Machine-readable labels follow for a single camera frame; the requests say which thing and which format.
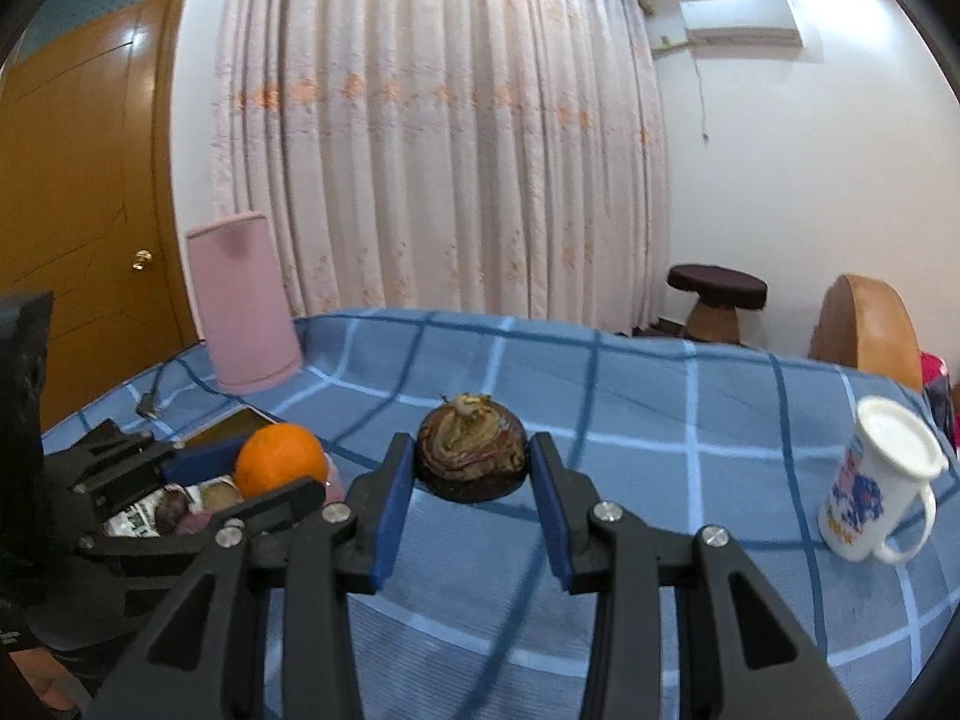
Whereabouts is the orange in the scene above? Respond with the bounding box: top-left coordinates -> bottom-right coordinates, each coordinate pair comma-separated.
233,422 -> 329,499

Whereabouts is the green round fruit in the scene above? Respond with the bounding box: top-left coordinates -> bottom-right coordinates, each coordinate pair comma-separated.
200,479 -> 244,514

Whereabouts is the left hand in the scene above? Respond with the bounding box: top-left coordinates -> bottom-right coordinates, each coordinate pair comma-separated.
2,647 -> 82,718

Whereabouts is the printed paper sheet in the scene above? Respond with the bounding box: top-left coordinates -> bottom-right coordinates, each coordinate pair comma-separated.
103,476 -> 236,538

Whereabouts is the gold pink tin box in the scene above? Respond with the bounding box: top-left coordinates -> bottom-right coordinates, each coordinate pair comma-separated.
104,404 -> 349,542

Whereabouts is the white cartoon mug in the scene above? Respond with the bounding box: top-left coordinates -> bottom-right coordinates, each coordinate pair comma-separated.
818,397 -> 949,566

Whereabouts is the brass door knob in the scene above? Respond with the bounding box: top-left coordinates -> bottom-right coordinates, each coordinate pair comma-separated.
132,249 -> 153,271

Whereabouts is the brown wooden door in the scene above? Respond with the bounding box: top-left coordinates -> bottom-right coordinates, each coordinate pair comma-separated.
2,0 -> 197,427

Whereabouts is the dark round stool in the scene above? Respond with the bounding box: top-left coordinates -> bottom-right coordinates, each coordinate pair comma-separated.
667,263 -> 768,346

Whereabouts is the pink floral curtain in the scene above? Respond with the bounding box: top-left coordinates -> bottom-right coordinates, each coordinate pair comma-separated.
213,0 -> 667,332

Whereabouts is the white air conditioner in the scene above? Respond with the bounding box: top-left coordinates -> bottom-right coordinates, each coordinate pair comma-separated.
680,0 -> 802,47

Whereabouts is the black cable with plug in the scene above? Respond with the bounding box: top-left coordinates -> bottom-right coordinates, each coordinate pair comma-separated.
135,362 -> 171,421

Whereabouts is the air conditioner power cord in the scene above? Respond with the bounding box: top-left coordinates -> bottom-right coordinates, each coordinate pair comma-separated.
693,50 -> 712,145

